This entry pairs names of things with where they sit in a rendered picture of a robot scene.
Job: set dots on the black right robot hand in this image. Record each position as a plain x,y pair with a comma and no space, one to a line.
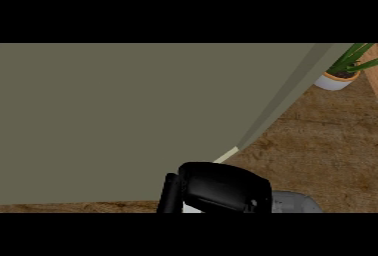
222,188

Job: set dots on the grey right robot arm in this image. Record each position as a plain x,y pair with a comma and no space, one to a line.
296,203

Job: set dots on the large grey cabinet door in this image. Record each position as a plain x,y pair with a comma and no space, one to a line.
123,116

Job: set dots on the green plant in white pot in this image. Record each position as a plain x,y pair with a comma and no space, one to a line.
340,75

